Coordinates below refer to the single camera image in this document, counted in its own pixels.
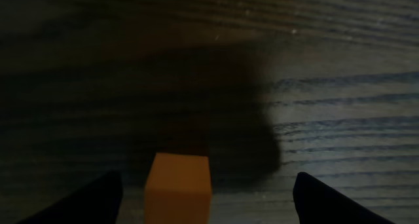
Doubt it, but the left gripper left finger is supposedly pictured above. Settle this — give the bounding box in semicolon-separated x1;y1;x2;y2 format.
18;170;124;224

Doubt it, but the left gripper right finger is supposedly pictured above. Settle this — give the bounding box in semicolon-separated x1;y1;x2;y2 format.
292;171;397;224

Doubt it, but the orange cube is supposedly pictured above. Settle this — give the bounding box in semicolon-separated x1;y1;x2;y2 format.
143;152;213;224

